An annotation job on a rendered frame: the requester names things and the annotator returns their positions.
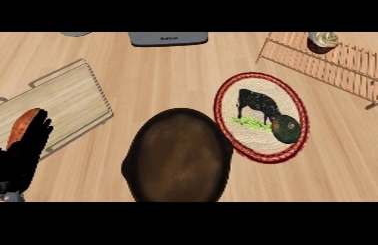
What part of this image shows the orange sweet potato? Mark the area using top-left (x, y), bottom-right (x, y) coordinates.
top-left (4, 107), bottom-right (42, 150)

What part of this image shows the grey rounded object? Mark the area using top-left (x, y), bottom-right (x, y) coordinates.
top-left (59, 32), bottom-right (93, 38)

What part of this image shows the pale wooden cutting board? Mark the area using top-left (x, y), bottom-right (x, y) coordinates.
top-left (0, 58), bottom-right (115, 162)

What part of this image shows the copper wire tiered shelf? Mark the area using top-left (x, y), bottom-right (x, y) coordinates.
top-left (253, 32), bottom-right (378, 111)

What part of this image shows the green avocado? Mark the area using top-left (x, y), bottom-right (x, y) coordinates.
top-left (270, 114), bottom-right (302, 145)

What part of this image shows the oval red-rimmed cow placemat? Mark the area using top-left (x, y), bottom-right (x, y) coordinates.
top-left (212, 71), bottom-right (311, 165)

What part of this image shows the white-frosted chocolate cupcake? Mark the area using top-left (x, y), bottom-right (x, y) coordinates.
top-left (305, 32), bottom-right (341, 55)

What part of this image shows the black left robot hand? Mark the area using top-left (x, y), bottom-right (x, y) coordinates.
top-left (0, 109), bottom-right (54, 194)

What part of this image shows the dark brown cast-iron pan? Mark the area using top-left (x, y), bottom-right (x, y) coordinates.
top-left (119, 107), bottom-right (234, 203)

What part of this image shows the grey flat appliance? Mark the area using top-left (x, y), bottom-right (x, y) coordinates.
top-left (126, 32), bottom-right (209, 48)

